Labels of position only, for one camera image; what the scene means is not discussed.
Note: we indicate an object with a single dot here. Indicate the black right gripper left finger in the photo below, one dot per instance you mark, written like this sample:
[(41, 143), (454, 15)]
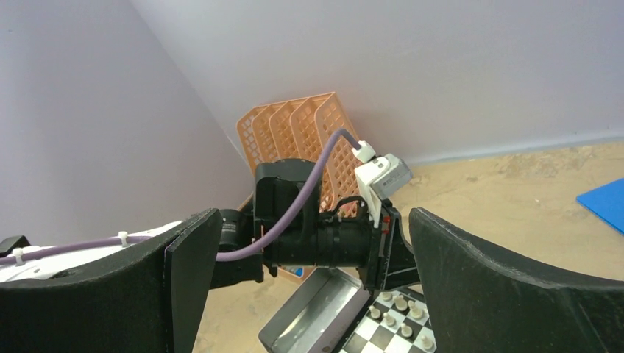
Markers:
[(148, 297)]

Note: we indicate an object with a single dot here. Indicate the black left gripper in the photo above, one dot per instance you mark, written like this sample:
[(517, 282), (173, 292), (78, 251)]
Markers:
[(390, 262)]

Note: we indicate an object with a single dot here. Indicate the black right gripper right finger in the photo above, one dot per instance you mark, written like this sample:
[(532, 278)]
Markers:
[(485, 298)]

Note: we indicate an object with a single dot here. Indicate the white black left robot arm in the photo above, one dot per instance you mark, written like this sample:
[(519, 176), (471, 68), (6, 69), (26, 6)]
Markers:
[(281, 226)]

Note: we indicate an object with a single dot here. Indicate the black white chess board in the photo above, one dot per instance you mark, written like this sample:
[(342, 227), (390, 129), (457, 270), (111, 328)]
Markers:
[(396, 321)]

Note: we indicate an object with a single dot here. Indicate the pink metal tin box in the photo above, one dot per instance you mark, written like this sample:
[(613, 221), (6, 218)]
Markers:
[(318, 314)]

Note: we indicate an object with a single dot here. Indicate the blue notebook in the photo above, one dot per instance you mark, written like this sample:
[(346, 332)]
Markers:
[(606, 202)]

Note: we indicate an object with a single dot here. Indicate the orange plastic file organizer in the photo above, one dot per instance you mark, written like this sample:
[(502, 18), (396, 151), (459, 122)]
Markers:
[(300, 128)]

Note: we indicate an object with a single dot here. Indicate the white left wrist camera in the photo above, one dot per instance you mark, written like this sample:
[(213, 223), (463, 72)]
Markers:
[(378, 178)]

